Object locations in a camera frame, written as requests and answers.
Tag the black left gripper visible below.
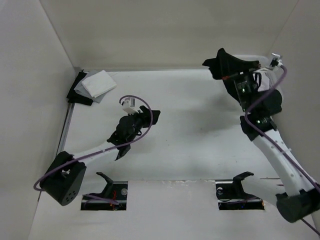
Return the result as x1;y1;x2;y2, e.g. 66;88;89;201
127;106;160;144

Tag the black tank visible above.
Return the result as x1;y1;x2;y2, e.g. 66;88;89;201
202;48;261;104
66;70;94;106

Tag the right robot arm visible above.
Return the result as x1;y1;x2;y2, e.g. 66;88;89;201
231;74;320;223

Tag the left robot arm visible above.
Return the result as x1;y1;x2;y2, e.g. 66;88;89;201
39;103;161;206

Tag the folded white tank top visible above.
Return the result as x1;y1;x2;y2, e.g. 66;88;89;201
81;70;117;98

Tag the folded grey tank top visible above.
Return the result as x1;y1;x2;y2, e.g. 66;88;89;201
74;70;106;103

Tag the folded black tank top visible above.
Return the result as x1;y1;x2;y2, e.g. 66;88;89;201
66;70;94;106

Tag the white plastic mesh basket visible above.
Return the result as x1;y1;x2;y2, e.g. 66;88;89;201
235;54;277;92

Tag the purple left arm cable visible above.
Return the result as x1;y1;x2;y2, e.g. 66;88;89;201
33;94;154;205

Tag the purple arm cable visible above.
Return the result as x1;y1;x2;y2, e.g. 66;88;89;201
226;63;320;237
33;94;154;205

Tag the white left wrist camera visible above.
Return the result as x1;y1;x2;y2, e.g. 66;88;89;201
121;97;138;115

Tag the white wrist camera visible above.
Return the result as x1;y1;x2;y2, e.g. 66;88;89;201
266;53;283;71
121;97;138;115

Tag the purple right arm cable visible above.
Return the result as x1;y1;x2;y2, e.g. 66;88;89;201
226;63;320;237

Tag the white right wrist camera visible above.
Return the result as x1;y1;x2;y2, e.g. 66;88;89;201
266;53;283;71

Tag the left metal table rail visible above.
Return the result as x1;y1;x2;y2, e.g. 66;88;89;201
37;66;85;201

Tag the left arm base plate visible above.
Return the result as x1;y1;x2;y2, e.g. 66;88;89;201
80;181;129;211

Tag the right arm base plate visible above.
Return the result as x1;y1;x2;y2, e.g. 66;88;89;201
215;180;265;211

